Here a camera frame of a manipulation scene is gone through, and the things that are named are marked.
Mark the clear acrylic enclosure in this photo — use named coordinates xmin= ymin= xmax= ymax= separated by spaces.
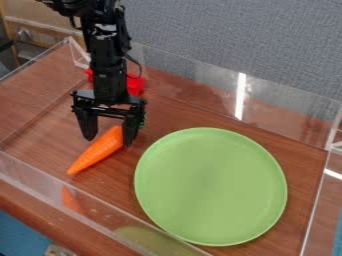
xmin=0 ymin=40 xmax=342 ymax=256

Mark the red plastic block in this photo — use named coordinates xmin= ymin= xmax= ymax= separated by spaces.
xmin=86 ymin=68 xmax=146 ymax=96

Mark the orange toy carrot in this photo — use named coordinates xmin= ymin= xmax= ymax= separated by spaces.
xmin=67 ymin=124 xmax=125 ymax=175

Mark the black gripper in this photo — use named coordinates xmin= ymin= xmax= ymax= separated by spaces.
xmin=71 ymin=90 xmax=148 ymax=147

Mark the black cable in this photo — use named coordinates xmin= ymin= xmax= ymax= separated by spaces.
xmin=125 ymin=54 xmax=145 ymax=80

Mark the green round plate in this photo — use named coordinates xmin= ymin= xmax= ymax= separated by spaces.
xmin=134 ymin=127 xmax=288 ymax=247

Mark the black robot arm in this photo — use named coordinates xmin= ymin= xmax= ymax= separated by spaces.
xmin=37 ymin=0 xmax=148 ymax=147

